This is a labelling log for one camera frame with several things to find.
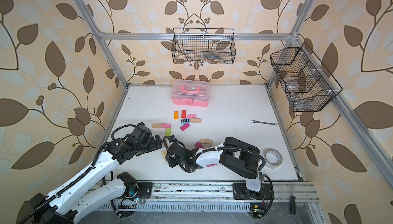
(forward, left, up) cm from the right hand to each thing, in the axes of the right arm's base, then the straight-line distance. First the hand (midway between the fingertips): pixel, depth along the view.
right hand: (168, 156), depth 85 cm
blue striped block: (+22, -8, +1) cm, 24 cm away
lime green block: (+16, +2, -1) cm, 16 cm away
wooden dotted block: (+8, -22, 0) cm, 23 cm away
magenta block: (+19, -8, -1) cm, 21 cm away
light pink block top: (+26, -14, 0) cm, 30 cm away
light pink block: (+20, +4, 0) cm, 20 cm away
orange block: (+28, -2, 0) cm, 28 cm away
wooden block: (+2, +3, 0) cm, 3 cm away
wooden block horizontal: (+23, -15, 0) cm, 28 cm away
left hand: (+3, +6, +11) cm, 13 cm away
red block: (+28, -7, +1) cm, 29 cm away
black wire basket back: (+57, -22, +34) cm, 70 cm away
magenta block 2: (+6, -17, -1) cm, 18 cm away
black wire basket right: (+20, -72, +33) cm, 81 cm away
